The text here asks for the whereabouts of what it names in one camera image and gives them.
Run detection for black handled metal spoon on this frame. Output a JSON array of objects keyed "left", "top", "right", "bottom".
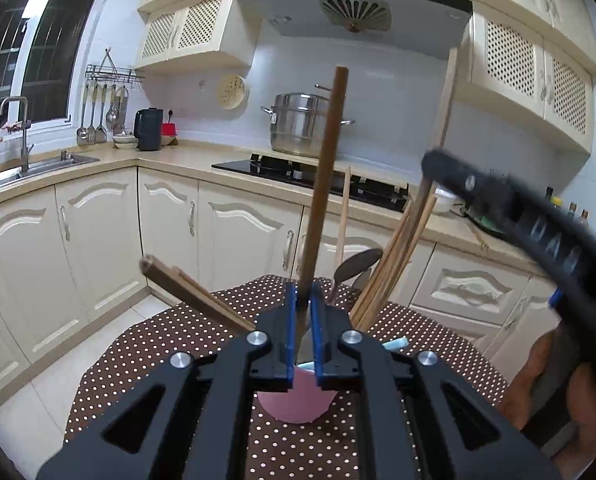
[{"left": 328, "top": 248, "right": 385, "bottom": 306}]

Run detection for steel cooking spoon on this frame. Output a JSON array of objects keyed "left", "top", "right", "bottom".
[{"left": 116, "top": 87, "right": 129, "bottom": 136}]

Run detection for steel ladle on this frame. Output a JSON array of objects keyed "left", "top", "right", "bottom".
[{"left": 76, "top": 85, "right": 89, "bottom": 146}]

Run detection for white frame window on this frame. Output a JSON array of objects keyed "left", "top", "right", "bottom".
[{"left": 0, "top": 0, "right": 116, "bottom": 126}]

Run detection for dark brown chopstick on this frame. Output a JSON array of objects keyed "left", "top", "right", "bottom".
[{"left": 294, "top": 66, "right": 350, "bottom": 361}]

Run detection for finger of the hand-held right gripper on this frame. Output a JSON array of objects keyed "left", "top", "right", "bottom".
[{"left": 420, "top": 147, "right": 596, "bottom": 283}]

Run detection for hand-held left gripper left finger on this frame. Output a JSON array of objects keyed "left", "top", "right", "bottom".
[{"left": 36, "top": 282, "right": 299, "bottom": 480}]

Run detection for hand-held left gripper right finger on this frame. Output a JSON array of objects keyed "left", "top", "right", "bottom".
[{"left": 310, "top": 280, "right": 561, "bottom": 480}]

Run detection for wire utensil rack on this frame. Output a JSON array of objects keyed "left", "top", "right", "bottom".
[{"left": 85, "top": 49, "right": 146, "bottom": 86}]

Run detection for black glass gas stove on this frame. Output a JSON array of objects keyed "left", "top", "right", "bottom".
[{"left": 211, "top": 155, "right": 411, "bottom": 212}]

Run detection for small cream lattice cabinet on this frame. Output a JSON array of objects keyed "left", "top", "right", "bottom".
[{"left": 135, "top": 0, "right": 256, "bottom": 73}]

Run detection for steel steamer pot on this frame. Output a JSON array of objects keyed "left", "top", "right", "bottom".
[{"left": 261, "top": 85, "right": 356, "bottom": 157}]

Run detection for grey range hood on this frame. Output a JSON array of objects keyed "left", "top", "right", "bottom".
[{"left": 233, "top": 0, "right": 474, "bottom": 58}]

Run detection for large cream lattice cabinet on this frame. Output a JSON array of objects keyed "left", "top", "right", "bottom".
[{"left": 470, "top": 2, "right": 596, "bottom": 153}]

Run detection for pile of wooden chopsticks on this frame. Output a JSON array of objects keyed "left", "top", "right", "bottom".
[{"left": 140, "top": 166, "right": 437, "bottom": 333}]

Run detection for steel kitchen faucet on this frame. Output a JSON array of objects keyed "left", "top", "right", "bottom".
[{"left": 0, "top": 96, "right": 34, "bottom": 175}]

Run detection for person's right hand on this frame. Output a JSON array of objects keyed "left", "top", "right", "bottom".
[{"left": 497, "top": 330, "right": 596, "bottom": 468}]

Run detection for round bamboo trivet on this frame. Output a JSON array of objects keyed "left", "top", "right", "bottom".
[{"left": 216, "top": 74, "right": 250, "bottom": 110}]

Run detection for black electric kettle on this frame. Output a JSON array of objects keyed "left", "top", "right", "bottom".
[{"left": 134, "top": 107, "right": 165, "bottom": 152}]

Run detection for pink cup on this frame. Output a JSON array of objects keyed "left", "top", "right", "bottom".
[{"left": 256, "top": 360, "right": 339, "bottom": 423}]

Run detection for beige kitchen countertop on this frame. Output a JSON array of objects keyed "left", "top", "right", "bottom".
[{"left": 0, "top": 142, "right": 549, "bottom": 276}]

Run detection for stainless steel sink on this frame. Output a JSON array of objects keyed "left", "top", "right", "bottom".
[{"left": 0, "top": 152, "right": 101, "bottom": 196}]

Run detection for brown polka dot tablecloth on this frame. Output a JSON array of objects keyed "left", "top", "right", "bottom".
[{"left": 65, "top": 274, "right": 511, "bottom": 480}]

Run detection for steel spatula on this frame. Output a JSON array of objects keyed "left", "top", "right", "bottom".
[
  {"left": 86, "top": 85, "right": 98, "bottom": 143},
  {"left": 95, "top": 85, "right": 107, "bottom": 142}
]

